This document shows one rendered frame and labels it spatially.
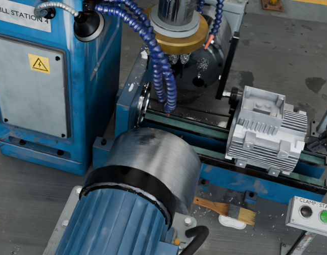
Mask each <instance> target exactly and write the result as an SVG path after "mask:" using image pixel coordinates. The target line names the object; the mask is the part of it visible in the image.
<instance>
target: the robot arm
mask: <svg viewBox="0 0 327 255"><path fill-rule="evenodd" d="M318 137H319V138H318ZM318 137H317V138H315V139H314V140H312V141H310V142H308V143H307V148H308V149H309V150H310V151H312V152H313V153H315V152H317V151H319V150H321V149H323V148H325V149H326V151H327V125H326V129H325V131H324V132H323V133H321V134H320V135H319V136H318Z"/></svg>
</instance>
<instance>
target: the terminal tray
mask: <svg viewBox="0 0 327 255"><path fill-rule="evenodd" d="M247 88H250V90H248V89H247ZM280 96H282V97H283V98H280ZM285 99H286V96H285V95H281V94H277V93H273V92H269V91H265V90H261V89H257V88H253V87H249V86H245V87H244V90H243V93H242V97H241V100H240V103H239V105H240V107H239V109H238V111H239V112H238V115H237V121H236V124H239V125H242V126H243V128H244V127H245V128H246V129H250V130H251V131H252V130H254V131H255V132H256V131H259V133H260V132H263V133H264V134H265V133H267V134H268V135H269V134H271V135H272V136H274V135H276V134H277V132H278V129H279V128H280V126H281V124H282V122H283V120H284V110H285ZM244 106H247V108H245V107H244ZM279 114H280V115H281V117H279V116H278V115H279Z"/></svg>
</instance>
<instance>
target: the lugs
mask: <svg viewBox="0 0 327 255"><path fill-rule="evenodd" d="M297 113H300V114H304V115H306V112H304V111H300V110H298V112H297ZM242 130H243V126H242V125H239V124H235V128H234V131H233V132H234V133H237V134H241V133H242ZM304 145H305V142H304V141H300V140H296V144H295V147H294V148H296V149H299V150H303V149H304ZM224 158H226V159H230V160H232V157H228V156H227V152H225V156H224ZM281 173H282V174H286V175H289V174H290V173H288V172H285V171H281Z"/></svg>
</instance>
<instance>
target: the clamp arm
mask: <svg viewBox="0 0 327 255"><path fill-rule="evenodd" d="M240 35H241V33H240V32H237V31H234V33H233V36H230V39H229V43H230V47H229V50H228V54H227V58H226V61H225V65H224V68H223V72H222V75H220V76H219V79H218V82H219V86H218V89H217V93H216V97H215V99H217V100H221V98H222V97H223V96H225V94H223V93H226V92H225V90H224V88H225V85H226V82H227V78H228V75H229V72H230V68H231V65H232V62H233V58H234V56H235V52H236V49H237V46H238V42H239V39H240Z"/></svg>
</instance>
